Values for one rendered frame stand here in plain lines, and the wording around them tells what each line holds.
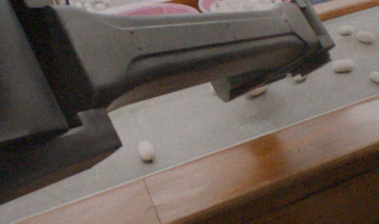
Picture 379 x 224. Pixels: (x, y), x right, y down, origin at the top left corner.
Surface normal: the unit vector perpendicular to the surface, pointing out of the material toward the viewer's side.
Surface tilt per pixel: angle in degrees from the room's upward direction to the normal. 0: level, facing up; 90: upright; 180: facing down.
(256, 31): 50
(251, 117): 0
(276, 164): 0
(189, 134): 0
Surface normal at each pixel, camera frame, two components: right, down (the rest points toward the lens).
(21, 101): 0.64, -0.44
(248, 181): -0.11, -0.83
